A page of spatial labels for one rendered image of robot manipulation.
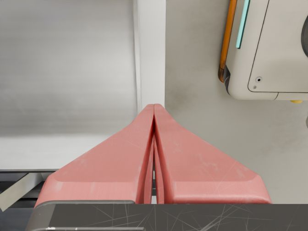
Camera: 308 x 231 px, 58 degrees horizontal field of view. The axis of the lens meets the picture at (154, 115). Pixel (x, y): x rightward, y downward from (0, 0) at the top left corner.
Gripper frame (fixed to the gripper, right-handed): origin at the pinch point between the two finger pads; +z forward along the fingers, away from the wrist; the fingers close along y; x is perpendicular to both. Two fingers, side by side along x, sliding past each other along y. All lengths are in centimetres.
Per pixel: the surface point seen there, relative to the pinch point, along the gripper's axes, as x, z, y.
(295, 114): 77, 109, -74
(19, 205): 28.6, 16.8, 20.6
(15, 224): 37.8, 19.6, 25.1
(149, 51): 4.9, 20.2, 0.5
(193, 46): 40, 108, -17
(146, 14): 0.9, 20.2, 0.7
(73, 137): 17.5, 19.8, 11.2
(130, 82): 8.8, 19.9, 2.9
